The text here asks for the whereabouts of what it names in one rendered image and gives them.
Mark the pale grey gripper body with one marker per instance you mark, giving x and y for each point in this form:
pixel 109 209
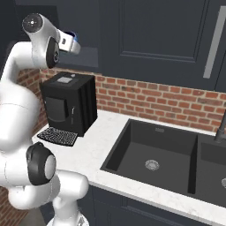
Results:
pixel 74 47

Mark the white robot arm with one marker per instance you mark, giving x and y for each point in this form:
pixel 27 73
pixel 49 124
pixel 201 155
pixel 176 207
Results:
pixel 17 114

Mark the open dark upper cabinet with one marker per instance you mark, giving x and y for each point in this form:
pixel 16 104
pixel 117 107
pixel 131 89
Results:
pixel 82 56

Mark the dark upper cabinet door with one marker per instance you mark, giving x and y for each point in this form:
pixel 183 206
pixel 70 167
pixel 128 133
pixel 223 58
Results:
pixel 222 79
pixel 159 38

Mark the dark lower cabinet run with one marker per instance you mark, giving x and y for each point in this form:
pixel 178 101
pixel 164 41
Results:
pixel 123 210

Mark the black coffee machine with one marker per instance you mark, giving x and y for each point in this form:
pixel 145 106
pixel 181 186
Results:
pixel 69 103

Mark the black double sink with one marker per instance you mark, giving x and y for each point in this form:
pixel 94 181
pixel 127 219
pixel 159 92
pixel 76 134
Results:
pixel 164 159

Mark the black tap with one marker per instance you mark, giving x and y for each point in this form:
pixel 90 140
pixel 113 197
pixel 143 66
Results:
pixel 220 134

